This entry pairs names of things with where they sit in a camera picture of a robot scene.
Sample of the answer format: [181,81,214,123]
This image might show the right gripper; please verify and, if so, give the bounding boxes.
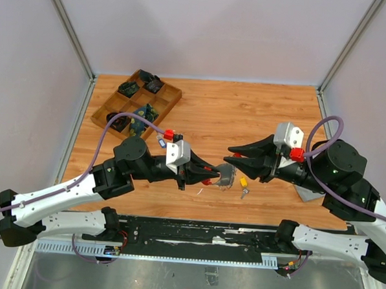
[222,131,333,194]

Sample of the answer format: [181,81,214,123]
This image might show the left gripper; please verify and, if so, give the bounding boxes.
[131,145,222,193]

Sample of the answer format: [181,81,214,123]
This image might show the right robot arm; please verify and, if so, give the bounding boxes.
[223,135,386,284]

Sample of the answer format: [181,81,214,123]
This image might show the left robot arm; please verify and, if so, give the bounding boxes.
[0,136,220,247]

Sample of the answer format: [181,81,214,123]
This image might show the key with yellow tag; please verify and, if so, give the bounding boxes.
[239,177,250,199]

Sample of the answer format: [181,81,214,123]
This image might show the key with blue tag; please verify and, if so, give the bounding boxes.
[156,133,166,149]

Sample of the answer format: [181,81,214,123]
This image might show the grey foam pad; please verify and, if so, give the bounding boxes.
[294,186,325,202]

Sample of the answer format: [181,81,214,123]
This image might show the blue tie yellow flowers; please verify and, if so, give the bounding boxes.
[127,102,160,141]

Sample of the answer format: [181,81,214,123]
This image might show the wooden compartment tray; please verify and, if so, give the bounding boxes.
[91,70,182,128]

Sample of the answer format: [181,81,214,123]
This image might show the dark tie orange flowers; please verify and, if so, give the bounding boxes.
[105,112,131,133]

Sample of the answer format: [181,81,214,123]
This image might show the dark tie purple pattern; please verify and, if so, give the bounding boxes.
[144,79,164,94]

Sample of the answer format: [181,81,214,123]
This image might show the green patterned rolled tie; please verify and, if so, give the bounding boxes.
[118,81,140,96]

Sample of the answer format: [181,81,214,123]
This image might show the dark folded tie back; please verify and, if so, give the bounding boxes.
[138,69,160,83]

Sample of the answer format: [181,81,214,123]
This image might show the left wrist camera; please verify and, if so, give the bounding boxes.
[166,140,191,175]

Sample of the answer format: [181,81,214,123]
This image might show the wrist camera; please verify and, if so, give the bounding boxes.
[273,122,305,149]
[166,140,191,175]

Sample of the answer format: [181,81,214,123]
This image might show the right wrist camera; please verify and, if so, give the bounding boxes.
[273,122,305,149]

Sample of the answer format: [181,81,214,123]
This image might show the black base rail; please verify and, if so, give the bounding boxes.
[80,215,306,264]

